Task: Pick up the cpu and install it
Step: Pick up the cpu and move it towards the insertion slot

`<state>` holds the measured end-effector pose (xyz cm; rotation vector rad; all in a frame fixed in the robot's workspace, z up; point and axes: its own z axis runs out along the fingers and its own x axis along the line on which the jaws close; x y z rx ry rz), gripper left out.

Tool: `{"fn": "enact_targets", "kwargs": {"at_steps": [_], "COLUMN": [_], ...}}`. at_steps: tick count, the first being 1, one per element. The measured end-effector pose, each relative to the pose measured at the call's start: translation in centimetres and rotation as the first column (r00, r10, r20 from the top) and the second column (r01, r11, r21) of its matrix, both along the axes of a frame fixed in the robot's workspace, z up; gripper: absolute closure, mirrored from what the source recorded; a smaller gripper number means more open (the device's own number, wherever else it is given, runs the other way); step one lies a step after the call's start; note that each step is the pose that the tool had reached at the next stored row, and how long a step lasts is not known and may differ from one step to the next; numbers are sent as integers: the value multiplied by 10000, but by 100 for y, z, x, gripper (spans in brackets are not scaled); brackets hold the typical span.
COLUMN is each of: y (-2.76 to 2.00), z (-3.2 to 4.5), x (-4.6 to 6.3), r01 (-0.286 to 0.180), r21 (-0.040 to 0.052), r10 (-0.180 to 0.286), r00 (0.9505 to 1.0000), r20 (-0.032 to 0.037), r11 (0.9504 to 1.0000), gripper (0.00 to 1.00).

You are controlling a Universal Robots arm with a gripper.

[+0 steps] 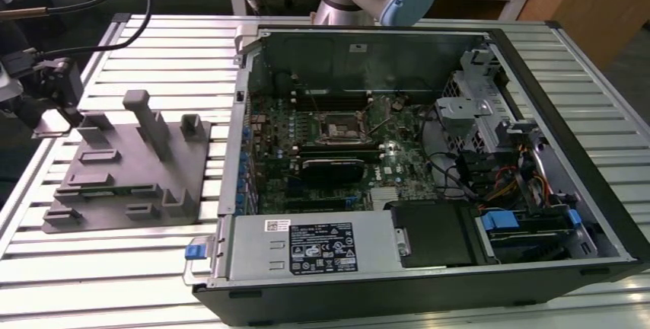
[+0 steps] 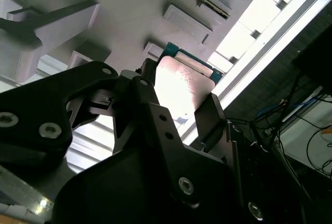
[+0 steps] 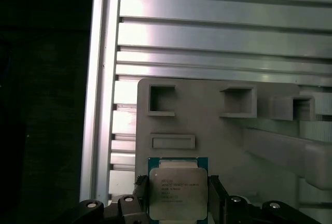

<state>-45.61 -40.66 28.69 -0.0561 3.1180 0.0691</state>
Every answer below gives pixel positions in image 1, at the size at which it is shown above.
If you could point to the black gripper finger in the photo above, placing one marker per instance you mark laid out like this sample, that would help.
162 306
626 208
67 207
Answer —
68 81

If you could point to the silver square CPU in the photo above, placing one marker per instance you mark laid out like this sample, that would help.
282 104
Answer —
48 125

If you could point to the thin metal locking lever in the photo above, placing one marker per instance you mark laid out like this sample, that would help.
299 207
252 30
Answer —
316 104
379 123

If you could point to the black CPU socket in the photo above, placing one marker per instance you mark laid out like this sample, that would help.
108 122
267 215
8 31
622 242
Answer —
341 127

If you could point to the grey parts rack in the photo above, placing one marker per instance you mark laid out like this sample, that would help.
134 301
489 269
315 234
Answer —
132 176

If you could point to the green RAM stick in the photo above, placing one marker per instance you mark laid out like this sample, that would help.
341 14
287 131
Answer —
119 191

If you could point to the black installed RAM stick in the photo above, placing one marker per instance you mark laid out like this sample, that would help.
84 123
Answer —
335 155
325 97
335 148

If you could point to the blue case latch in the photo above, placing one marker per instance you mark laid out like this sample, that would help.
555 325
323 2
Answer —
195 251

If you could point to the silver power supply unit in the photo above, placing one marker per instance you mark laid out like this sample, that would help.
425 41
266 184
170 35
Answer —
254 245

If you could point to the black graphics card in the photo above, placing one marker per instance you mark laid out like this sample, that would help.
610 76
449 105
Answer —
333 173

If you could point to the green motherboard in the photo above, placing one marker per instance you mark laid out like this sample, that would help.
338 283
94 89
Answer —
406 135

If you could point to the silver finned heat sink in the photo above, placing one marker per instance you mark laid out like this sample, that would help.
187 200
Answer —
386 195

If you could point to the silver metal drive cage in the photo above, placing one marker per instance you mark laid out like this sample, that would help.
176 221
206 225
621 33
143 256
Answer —
467 115

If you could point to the black open PC case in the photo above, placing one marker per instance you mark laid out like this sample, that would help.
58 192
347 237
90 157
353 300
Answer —
355 302

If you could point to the blue disk carrier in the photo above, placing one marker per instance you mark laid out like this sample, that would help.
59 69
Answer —
499 222

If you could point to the wooden cabinet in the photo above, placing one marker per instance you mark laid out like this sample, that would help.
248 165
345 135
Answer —
599 1

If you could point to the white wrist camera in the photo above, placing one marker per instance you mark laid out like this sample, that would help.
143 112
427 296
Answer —
10 85

